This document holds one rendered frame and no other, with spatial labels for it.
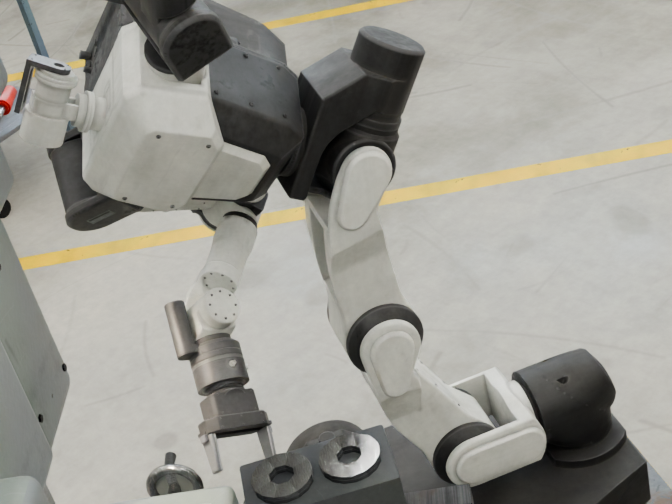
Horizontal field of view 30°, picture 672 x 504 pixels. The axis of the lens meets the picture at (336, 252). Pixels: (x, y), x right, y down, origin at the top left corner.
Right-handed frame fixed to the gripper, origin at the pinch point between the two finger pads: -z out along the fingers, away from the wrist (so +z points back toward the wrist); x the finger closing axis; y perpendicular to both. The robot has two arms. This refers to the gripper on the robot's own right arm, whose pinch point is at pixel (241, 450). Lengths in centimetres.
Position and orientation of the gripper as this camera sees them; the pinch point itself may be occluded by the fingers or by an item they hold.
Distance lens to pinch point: 206.6
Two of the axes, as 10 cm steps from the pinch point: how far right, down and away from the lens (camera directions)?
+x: -8.0, 0.3, -6.0
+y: 5.3, -4.3, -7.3
